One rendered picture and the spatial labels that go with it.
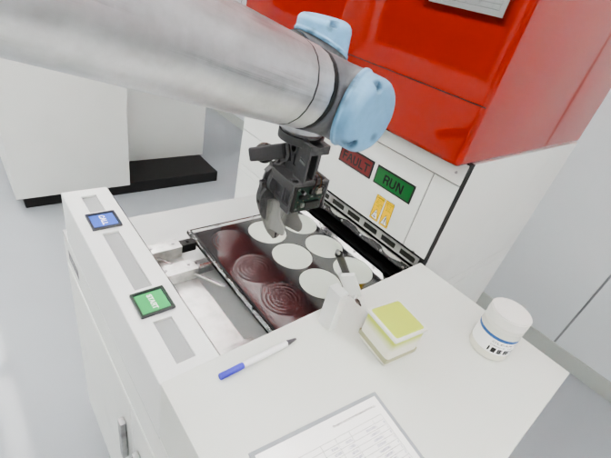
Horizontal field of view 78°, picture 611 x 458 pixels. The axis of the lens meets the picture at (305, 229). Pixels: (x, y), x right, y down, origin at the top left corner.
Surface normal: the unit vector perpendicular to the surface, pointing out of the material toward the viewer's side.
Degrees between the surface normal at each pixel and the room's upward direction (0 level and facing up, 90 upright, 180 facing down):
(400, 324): 0
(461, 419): 0
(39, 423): 0
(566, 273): 90
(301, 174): 91
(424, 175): 90
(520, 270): 90
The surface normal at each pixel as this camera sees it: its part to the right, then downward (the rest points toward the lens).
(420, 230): -0.76, 0.21
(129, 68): 0.36, 0.91
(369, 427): 0.21, -0.82
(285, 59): 0.77, 0.14
